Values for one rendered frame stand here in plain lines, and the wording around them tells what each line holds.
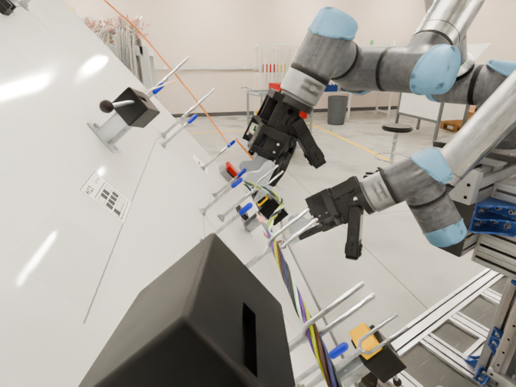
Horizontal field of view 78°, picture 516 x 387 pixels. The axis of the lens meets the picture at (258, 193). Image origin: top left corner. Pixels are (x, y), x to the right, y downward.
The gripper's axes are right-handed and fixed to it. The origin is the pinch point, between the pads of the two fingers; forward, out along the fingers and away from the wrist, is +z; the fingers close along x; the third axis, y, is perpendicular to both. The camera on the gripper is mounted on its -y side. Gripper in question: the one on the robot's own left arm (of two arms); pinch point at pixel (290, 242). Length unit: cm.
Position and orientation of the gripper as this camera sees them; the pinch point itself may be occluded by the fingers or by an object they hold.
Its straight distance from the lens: 75.4
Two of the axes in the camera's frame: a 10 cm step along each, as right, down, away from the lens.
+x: -4.4, 0.2, -9.0
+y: -4.0, -9.0, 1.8
